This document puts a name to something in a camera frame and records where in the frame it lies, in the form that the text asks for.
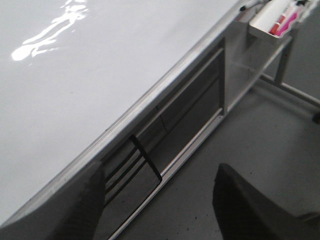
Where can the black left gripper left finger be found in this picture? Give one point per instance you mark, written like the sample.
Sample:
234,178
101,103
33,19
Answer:
72,213

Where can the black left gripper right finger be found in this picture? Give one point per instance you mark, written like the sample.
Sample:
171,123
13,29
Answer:
244,213

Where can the large white whiteboard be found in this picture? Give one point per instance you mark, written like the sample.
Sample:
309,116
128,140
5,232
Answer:
75,73

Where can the grey drawer unit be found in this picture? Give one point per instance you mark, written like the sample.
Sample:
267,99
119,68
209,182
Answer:
130,177

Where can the red marker in tray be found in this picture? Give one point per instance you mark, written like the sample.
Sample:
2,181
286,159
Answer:
277,26

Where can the pink eraser in tray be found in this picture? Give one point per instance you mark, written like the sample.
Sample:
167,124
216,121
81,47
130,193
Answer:
287,24

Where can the white marker tray box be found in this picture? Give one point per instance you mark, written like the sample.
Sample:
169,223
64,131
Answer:
262,22

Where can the white metal stand frame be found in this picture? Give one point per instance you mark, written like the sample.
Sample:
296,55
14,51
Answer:
245,101

